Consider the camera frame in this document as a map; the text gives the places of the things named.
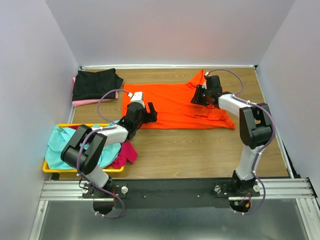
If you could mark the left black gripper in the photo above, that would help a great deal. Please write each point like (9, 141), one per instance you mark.
(151, 117)

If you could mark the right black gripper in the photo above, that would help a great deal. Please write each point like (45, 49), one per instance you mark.
(196, 98)

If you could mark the orange t shirt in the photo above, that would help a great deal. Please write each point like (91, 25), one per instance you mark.
(175, 110)

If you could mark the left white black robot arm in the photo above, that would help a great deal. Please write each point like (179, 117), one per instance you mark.
(83, 150)

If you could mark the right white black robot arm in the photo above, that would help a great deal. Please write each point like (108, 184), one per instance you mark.
(256, 129)

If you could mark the magenta t shirt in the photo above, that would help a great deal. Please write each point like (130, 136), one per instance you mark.
(117, 155)

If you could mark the black folded t shirt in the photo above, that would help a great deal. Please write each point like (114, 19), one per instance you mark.
(93, 85)

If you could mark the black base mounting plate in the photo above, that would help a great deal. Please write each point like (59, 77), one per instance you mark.
(171, 193)

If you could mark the teal t shirt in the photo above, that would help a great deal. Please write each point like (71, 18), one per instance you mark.
(57, 147)

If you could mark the yellow plastic bin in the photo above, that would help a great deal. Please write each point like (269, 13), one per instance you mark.
(50, 170)

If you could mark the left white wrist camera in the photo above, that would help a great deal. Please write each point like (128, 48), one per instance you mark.
(137, 97)

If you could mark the aluminium rail frame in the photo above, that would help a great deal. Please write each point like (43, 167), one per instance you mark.
(287, 210)

